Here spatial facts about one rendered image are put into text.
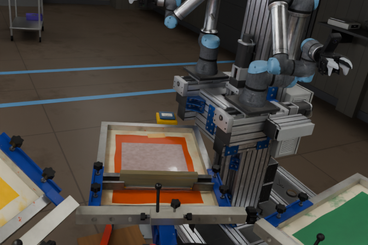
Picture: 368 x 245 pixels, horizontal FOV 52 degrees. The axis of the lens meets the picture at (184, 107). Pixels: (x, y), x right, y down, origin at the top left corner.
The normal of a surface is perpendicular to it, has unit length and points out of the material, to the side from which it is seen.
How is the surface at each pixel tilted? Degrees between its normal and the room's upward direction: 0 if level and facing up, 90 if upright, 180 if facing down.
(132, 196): 0
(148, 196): 0
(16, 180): 32
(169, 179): 90
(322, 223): 0
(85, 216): 90
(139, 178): 90
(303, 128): 90
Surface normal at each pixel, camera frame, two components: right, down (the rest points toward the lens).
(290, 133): 0.47, 0.42
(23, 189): 0.59, -0.63
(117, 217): 0.14, 0.43
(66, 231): 0.12, -0.90
